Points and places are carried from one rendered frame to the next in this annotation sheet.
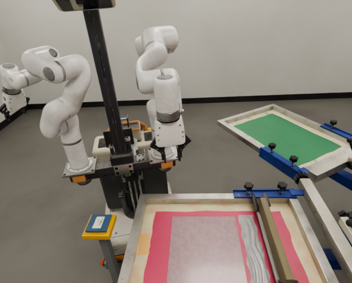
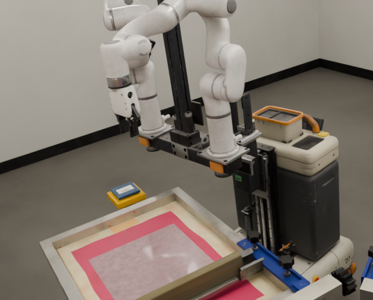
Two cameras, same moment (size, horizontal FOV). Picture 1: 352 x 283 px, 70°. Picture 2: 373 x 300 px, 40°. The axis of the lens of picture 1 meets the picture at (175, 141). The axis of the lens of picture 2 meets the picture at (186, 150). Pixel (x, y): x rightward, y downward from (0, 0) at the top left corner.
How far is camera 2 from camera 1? 1.40 m
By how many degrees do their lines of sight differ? 52
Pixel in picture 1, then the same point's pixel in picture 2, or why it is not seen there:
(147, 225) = (147, 215)
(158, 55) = (157, 19)
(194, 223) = (177, 240)
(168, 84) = (103, 49)
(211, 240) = (163, 261)
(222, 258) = (145, 277)
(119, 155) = (180, 131)
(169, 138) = (116, 105)
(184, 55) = not seen: outside the picture
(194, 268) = (120, 265)
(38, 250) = not seen: hidden behind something
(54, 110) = not seen: hidden behind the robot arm
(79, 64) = (132, 16)
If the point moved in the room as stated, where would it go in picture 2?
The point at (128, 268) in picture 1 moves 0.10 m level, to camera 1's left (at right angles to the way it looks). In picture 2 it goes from (85, 227) to (75, 217)
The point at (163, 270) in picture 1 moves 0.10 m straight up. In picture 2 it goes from (104, 249) to (98, 226)
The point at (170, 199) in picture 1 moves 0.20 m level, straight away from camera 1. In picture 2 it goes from (190, 206) to (228, 186)
